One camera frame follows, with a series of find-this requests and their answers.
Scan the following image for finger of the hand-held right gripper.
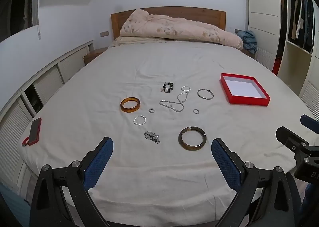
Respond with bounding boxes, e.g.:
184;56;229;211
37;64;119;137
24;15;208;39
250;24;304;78
276;126;311;154
300;114;319;134

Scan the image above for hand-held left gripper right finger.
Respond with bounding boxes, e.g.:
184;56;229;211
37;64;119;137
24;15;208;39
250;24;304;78
211;138;303;227

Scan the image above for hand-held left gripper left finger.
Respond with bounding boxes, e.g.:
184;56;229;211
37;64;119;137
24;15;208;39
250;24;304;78
29;137;114;227

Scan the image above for amber bangle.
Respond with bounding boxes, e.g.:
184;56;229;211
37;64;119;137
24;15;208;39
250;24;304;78
120;96;141;113

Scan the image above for red box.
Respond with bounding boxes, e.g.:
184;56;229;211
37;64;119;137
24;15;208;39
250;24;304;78
220;73;271;106

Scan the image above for dark brown bangle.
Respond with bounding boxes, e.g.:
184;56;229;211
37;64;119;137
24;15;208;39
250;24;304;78
178;126;207;151

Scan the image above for silver brooch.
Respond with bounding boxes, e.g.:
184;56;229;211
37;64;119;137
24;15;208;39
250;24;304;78
144;130;161;143

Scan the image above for red bag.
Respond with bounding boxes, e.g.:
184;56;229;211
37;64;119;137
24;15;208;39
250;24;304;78
272;58;281;76

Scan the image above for thin silver bangle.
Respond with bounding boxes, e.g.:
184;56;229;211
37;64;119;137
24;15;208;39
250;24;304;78
197;89;214;100

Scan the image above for phone in red case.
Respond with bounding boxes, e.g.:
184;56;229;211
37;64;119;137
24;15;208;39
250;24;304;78
28;117;42;146

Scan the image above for white slatted low cabinets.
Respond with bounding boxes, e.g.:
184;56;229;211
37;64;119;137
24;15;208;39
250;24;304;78
0;39;95;183

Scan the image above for hanging dark clothes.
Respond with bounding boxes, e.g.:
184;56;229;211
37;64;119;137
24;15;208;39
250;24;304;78
288;0;316;51

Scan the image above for blue cloth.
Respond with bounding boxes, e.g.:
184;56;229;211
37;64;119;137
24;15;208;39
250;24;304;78
236;30;258;54

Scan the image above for beige pillow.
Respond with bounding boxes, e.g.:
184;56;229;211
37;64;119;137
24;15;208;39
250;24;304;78
110;36;175;48

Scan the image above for white wardrobe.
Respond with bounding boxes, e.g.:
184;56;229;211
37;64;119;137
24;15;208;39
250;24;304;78
245;0;319;118

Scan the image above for beige floral comforter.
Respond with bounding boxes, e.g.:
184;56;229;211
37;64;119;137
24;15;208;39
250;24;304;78
120;8;244;50

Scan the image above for wooden headboard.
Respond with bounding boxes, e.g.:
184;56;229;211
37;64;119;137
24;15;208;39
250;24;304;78
110;6;227;41

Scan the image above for window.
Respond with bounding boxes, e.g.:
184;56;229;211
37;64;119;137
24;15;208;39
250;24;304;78
0;0;40;41

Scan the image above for twisted silver bracelet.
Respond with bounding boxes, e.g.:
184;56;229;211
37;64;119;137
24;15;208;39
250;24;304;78
133;115;147;126

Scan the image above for silver bead necklace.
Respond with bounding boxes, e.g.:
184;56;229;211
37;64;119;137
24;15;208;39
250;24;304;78
159;92;188;113

